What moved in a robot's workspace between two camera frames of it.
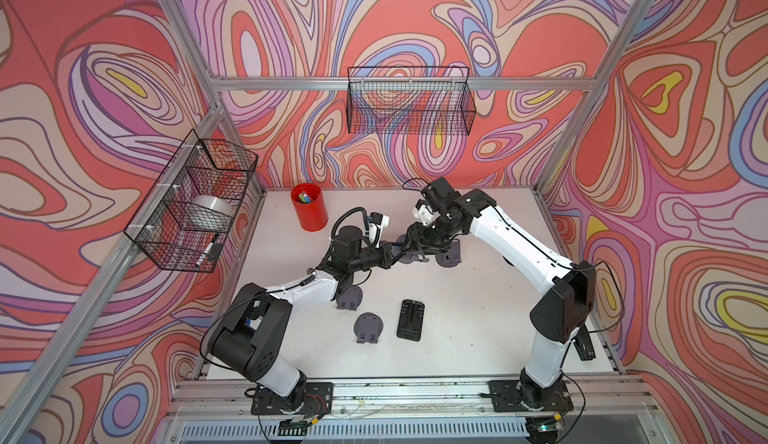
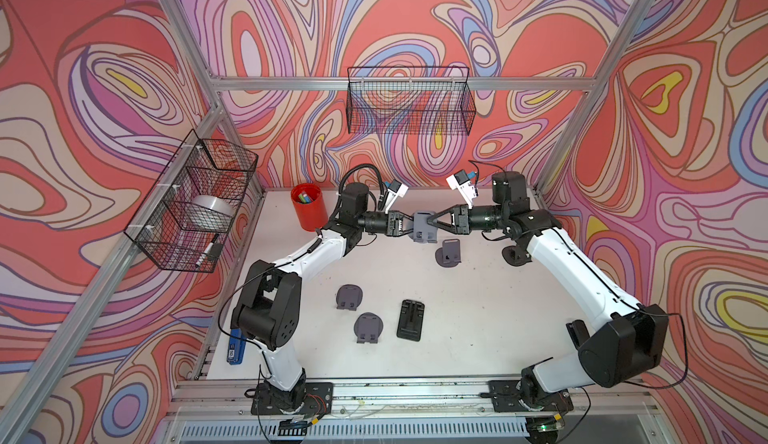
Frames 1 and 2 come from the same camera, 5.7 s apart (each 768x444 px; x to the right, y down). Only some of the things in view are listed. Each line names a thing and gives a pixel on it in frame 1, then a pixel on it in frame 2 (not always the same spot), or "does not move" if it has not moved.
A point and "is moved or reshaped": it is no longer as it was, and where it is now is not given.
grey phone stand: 412,257 is moved or reshaped
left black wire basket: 184,221 does not move
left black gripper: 384,255 -> 392,223
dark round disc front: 368,327 does not move
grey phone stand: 452,257 does not move
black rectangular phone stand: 410,320 does not move
